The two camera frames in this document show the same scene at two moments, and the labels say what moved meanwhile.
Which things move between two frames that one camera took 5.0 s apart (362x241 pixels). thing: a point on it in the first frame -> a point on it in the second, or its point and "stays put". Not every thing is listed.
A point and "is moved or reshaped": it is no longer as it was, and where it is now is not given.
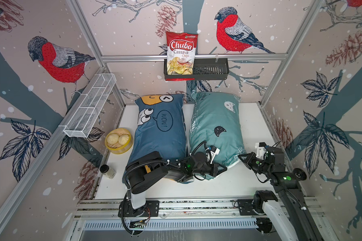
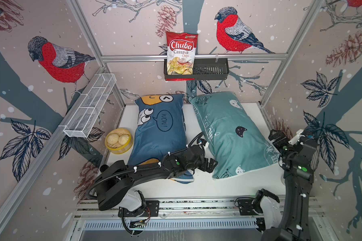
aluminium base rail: [99, 208] stays put
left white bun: [112, 138] stays put
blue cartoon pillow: [160, 126] stays put
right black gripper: [249, 159] -> [283, 139]
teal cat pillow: [215, 119] is moved or reshaped
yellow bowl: [119, 140] stays put
